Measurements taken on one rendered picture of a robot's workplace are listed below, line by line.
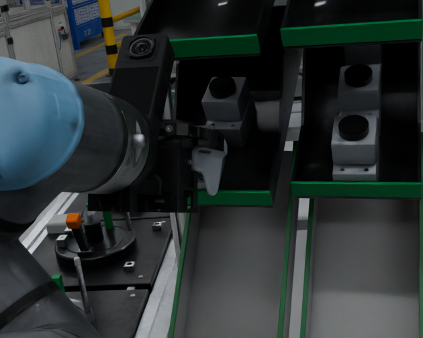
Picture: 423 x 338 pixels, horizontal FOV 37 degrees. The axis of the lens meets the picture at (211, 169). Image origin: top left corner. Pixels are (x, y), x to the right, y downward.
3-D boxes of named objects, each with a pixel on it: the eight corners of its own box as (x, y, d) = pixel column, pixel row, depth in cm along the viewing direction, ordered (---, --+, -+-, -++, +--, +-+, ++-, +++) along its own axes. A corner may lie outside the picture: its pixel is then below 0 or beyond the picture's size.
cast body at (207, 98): (244, 148, 73) (232, 102, 69) (209, 147, 75) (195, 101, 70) (260, 101, 79) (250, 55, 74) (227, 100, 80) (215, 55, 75)
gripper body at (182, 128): (127, 211, 61) (62, 210, 50) (130, 123, 62) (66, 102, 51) (203, 212, 59) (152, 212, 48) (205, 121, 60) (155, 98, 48)
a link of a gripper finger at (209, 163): (219, 196, 68) (172, 194, 60) (221, 141, 69) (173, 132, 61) (246, 196, 67) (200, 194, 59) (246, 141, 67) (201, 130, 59)
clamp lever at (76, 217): (89, 253, 104) (76, 221, 99) (78, 253, 104) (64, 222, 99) (94, 236, 107) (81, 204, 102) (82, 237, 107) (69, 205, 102)
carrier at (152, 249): (152, 294, 99) (140, 221, 94) (6, 299, 102) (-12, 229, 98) (177, 226, 121) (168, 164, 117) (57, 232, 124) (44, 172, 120)
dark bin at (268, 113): (272, 208, 67) (261, 158, 62) (157, 206, 71) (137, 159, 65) (303, 49, 85) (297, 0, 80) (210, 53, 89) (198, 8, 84)
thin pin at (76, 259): (89, 313, 88) (78, 259, 85) (84, 313, 88) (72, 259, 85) (90, 310, 89) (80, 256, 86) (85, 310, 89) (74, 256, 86)
